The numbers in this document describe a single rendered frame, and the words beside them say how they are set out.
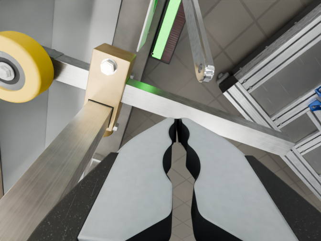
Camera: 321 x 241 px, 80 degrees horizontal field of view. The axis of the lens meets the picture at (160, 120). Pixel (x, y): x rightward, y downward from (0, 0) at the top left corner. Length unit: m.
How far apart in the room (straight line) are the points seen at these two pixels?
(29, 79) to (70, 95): 0.34
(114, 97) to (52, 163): 0.13
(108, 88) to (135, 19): 0.18
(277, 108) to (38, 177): 1.09
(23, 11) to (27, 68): 0.22
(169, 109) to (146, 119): 1.00
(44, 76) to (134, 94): 0.11
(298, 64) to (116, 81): 0.94
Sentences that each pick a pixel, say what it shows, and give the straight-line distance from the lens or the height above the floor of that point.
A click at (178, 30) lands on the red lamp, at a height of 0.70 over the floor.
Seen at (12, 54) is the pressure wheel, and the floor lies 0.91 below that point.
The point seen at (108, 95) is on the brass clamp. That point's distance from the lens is 0.28.
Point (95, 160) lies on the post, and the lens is 0.57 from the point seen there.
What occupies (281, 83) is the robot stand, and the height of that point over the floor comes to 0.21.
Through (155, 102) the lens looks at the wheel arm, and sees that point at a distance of 0.29.
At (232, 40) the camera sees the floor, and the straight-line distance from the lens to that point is 1.17.
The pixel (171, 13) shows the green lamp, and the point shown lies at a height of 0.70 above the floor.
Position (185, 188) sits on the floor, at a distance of 1.71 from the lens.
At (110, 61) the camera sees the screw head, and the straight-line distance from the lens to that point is 0.26.
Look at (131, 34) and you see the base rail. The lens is 0.43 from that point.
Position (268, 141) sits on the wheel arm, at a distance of 0.36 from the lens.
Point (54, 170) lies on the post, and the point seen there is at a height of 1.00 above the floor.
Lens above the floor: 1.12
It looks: 60 degrees down
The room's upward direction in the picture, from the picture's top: 175 degrees counter-clockwise
